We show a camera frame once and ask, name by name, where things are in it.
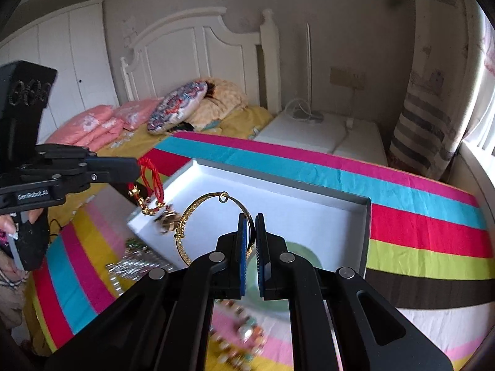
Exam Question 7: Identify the striped colourful cloth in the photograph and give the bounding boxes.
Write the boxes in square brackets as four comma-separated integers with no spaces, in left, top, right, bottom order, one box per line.
[23,131,495,371]

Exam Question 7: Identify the person's left hand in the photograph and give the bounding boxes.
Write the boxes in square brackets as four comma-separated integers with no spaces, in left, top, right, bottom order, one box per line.
[0,208,45,249]

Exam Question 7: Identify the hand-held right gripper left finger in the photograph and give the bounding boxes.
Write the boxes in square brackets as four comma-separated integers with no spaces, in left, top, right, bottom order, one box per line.
[44,213,256,371]

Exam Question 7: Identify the white lamp pole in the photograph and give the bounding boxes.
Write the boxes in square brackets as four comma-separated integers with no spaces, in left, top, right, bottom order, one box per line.
[305,23,324,122]

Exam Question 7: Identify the white pearl necklace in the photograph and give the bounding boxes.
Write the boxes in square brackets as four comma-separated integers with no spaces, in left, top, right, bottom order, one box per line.
[105,245,176,291]

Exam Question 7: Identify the striped curtain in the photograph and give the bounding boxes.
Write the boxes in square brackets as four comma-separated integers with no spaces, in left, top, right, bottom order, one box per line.
[389,0,489,181]

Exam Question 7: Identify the beige plush toy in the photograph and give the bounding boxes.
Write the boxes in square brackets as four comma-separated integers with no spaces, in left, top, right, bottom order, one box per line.
[189,78,248,131]

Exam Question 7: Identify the white bed headboard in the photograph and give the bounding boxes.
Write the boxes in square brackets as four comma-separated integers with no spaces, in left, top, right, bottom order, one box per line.
[121,6,282,114]

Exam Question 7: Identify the grey shallow box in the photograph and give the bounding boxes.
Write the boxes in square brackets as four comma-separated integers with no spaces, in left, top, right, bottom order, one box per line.
[127,157,372,279]

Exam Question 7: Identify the white wardrobe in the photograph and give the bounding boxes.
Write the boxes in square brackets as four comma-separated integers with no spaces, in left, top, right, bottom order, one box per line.
[0,0,120,143]

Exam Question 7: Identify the round patterned cushion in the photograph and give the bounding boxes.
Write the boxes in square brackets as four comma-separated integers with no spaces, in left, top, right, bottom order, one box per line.
[147,80,209,135]

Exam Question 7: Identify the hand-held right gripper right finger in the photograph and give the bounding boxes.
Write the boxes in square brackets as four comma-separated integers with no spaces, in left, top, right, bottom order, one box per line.
[253,213,455,371]

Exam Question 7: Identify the gold bangle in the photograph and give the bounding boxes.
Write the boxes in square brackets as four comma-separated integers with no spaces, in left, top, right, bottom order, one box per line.
[175,191,256,267]

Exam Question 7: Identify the window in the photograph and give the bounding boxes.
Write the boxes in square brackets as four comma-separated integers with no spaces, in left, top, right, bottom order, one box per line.
[462,8,495,155]

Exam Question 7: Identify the red cord bracelet gold charms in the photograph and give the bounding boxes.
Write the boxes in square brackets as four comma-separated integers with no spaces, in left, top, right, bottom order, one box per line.
[127,156,182,237]

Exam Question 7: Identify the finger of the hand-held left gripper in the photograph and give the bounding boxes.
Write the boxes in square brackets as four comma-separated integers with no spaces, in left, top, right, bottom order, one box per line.
[35,144,140,192]

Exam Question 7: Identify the green jade bangle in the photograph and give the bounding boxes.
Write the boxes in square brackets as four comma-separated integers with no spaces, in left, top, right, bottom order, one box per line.
[245,241,323,318]

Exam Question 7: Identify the yellow bedsheet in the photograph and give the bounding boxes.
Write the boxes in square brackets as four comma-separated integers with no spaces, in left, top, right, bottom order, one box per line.
[50,104,274,171]

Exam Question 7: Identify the white nightstand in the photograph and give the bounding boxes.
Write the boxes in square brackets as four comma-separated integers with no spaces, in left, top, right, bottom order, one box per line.
[253,110,388,167]

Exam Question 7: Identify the white cable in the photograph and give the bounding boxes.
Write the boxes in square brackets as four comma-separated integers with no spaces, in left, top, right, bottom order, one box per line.
[283,98,315,121]

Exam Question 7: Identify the multicolour bead bracelet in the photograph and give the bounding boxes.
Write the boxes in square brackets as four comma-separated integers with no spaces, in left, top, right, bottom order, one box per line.
[209,297,271,369]

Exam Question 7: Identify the pink pillow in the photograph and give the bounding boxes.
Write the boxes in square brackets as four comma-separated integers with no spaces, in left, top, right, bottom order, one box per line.
[45,104,125,151]
[112,98,164,131]

